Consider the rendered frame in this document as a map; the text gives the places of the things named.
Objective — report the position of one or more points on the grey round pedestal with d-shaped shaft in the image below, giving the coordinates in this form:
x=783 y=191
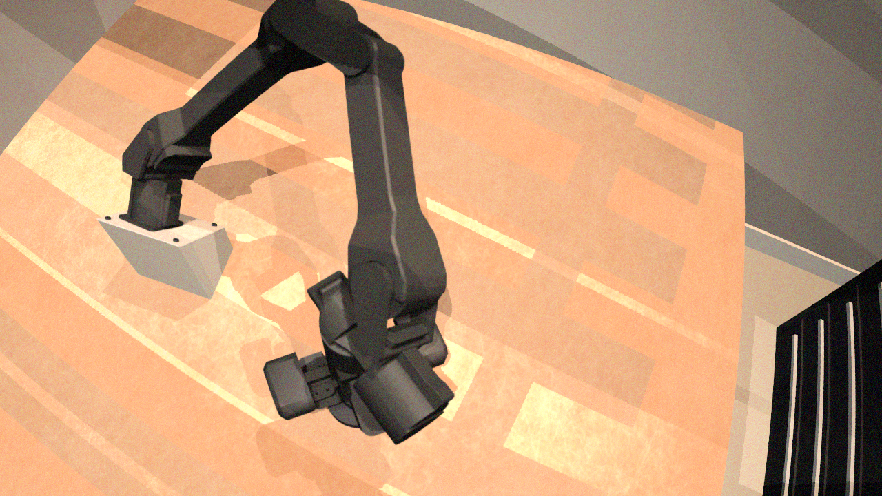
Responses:
x=343 y=412

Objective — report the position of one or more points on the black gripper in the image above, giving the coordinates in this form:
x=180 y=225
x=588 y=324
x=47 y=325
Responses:
x=299 y=387

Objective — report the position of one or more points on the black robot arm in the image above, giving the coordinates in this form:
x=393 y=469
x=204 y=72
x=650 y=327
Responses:
x=395 y=266

